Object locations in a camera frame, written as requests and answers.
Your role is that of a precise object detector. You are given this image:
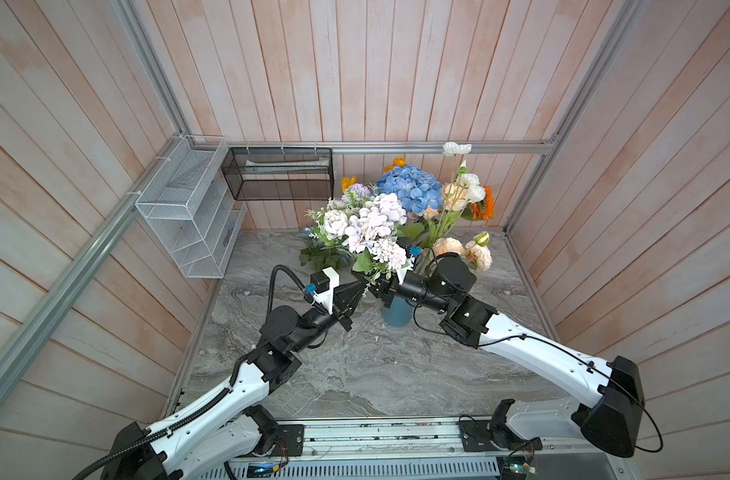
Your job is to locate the orange gerbera flower stem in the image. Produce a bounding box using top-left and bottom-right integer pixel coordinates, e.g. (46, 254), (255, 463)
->
(471, 185), (495, 221)

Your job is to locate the white ranunculus stem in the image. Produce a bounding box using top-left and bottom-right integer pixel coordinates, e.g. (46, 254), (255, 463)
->
(438, 142), (488, 237)

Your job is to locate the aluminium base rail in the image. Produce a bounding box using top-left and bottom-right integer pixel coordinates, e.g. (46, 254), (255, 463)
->
(130, 416), (630, 480)

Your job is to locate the pink white green bouquet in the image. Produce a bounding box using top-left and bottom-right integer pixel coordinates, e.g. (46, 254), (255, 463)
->
(299, 183), (408, 279)

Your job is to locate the peach carnation stem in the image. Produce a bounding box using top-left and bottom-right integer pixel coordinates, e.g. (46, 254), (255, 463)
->
(432, 232), (493, 272)

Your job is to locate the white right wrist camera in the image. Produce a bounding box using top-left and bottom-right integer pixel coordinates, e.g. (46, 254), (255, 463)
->
(396, 237), (422, 285)

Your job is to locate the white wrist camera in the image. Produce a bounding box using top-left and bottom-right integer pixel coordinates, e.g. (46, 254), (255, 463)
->
(396, 237), (422, 285)
(305, 267), (340, 315)

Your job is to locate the teal cylindrical vase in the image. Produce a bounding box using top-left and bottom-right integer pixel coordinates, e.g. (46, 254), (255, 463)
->
(381, 297), (414, 328)

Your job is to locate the yellow orange poppy stem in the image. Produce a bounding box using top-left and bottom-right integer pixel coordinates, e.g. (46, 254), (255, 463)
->
(340, 157), (406, 192)

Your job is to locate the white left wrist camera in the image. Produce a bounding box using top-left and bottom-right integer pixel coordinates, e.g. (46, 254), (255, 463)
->
(305, 267), (340, 315)

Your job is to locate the light blue hydrangea stem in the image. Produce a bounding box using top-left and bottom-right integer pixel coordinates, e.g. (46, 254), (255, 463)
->
(375, 164), (443, 236)

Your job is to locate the white wire mesh shelf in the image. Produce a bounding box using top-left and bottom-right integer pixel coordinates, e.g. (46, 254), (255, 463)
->
(136, 135), (246, 279)

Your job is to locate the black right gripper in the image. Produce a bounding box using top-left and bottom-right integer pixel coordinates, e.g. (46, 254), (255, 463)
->
(355, 257), (451, 317)

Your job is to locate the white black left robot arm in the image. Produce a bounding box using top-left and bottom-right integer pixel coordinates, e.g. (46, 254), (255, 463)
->
(76, 265), (368, 479)

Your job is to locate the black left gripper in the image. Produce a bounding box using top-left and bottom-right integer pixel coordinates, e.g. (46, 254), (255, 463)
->
(289, 278), (367, 353)

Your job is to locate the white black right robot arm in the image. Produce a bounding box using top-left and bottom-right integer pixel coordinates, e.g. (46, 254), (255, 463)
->
(370, 254), (648, 458)

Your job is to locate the aluminium frame rail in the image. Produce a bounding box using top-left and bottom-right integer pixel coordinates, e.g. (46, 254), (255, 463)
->
(193, 136), (557, 155)

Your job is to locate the black wire mesh basket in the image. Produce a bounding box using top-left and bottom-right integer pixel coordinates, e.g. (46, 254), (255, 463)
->
(221, 146), (335, 201)

